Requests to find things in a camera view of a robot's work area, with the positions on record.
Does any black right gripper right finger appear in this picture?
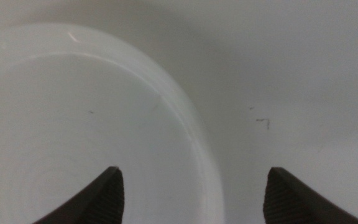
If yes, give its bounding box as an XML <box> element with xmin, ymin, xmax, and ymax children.
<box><xmin>262</xmin><ymin>166</ymin><xmax>358</xmax><ymax>224</ymax></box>

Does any white shallow bowl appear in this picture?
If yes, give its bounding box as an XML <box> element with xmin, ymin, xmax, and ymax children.
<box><xmin>0</xmin><ymin>22</ymin><xmax>226</xmax><ymax>224</ymax></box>

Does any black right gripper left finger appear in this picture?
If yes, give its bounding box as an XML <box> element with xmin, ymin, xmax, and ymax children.
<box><xmin>32</xmin><ymin>166</ymin><xmax>126</xmax><ymax>224</ymax></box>

